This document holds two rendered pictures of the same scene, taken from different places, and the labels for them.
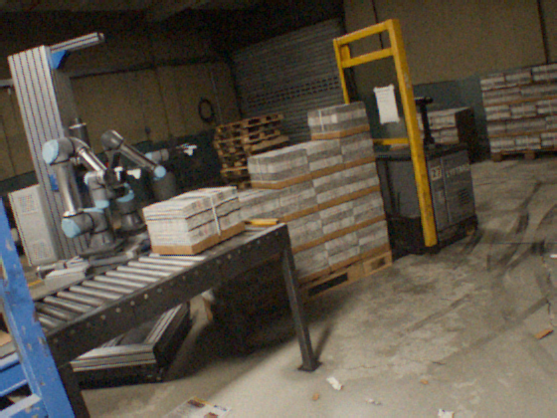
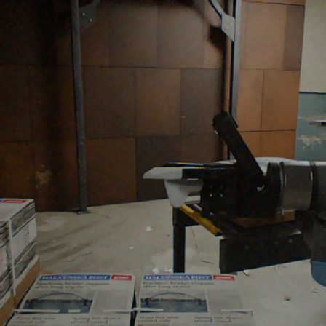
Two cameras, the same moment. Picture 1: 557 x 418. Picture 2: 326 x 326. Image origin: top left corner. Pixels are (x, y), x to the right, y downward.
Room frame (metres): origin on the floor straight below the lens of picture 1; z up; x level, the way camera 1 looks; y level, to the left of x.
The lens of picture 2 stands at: (4.07, 0.82, 1.36)
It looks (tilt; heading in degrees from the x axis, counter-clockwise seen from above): 11 degrees down; 208
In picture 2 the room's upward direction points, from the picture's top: straight up
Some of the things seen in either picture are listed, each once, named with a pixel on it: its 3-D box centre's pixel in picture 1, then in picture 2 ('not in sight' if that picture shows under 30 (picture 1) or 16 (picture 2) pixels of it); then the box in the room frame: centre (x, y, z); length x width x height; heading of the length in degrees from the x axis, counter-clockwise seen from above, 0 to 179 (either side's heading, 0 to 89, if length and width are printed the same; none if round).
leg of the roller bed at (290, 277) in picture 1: (297, 310); (178, 288); (2.43, 0.03, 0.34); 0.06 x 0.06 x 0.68; 48
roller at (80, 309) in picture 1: (70, 308); not in sight; (1.83, 0.91, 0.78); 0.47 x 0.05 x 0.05; 48
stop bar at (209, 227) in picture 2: (248, 222); (195, 216); (2.61, 0.20, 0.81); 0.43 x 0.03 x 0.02; 48
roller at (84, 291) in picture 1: (97, 296); not in sight; (1.93, 0.83, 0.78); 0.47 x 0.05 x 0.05; 48
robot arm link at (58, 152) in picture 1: (67, 188); not in sight; (2.63, 1.13, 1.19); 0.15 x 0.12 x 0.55; 148
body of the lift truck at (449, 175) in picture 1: (426, 193); not in sight; (4.22, -1.25, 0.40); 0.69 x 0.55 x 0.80; 28
